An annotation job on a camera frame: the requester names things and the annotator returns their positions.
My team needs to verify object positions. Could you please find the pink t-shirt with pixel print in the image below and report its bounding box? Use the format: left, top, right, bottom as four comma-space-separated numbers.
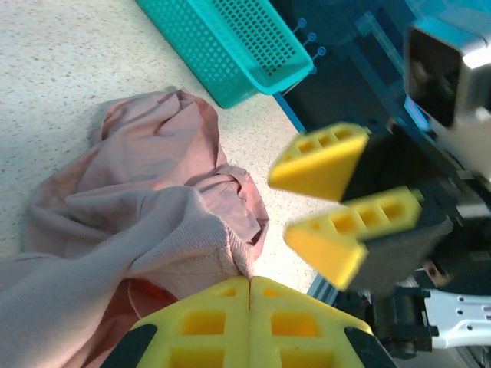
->
0, 87, 270, 368

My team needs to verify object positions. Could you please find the teal plastic mesh basket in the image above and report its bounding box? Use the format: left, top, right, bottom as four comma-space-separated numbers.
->
136, 0, 315, 110

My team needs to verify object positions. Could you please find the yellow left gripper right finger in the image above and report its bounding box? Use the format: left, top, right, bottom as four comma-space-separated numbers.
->
249, 275, 375, 368

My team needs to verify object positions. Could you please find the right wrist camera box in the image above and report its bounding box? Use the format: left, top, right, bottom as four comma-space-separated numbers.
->
404, 17, 491, 181

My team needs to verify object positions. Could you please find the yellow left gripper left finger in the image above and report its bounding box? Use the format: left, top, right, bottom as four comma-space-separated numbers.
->
132, 275, 251, 368

